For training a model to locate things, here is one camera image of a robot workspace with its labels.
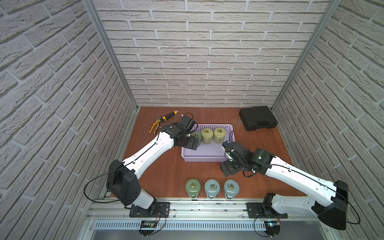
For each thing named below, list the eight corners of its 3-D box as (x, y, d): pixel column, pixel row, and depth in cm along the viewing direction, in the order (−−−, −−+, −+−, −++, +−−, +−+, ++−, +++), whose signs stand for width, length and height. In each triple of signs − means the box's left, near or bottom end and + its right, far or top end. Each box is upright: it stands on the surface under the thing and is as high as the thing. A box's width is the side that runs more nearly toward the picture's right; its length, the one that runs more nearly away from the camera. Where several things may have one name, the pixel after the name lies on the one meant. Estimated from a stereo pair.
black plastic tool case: (246, 131, 105) (248, 127, 101) (238, 112, 117) (239, 108, 113) (276, 127, 107) (279, 123, 104) (265, 109, 119) (267, 105, 115)
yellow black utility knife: (162, 122, 113) (161, 120, 111) (160, 120, 114) (160, 118, 112) (178, 113, 119) (178, 111, 117) (176, 111, 121) (176, 109, 119)
